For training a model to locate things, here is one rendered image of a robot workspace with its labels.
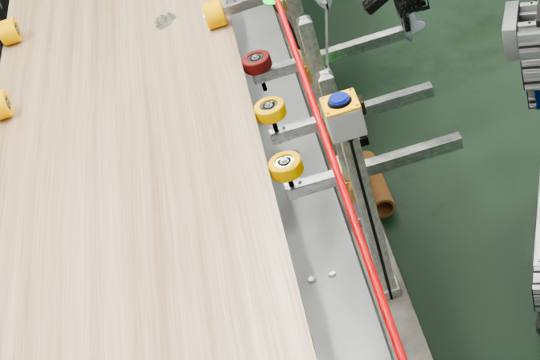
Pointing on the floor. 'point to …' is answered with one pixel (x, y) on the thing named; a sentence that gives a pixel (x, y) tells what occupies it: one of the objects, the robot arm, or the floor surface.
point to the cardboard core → (381, 192)
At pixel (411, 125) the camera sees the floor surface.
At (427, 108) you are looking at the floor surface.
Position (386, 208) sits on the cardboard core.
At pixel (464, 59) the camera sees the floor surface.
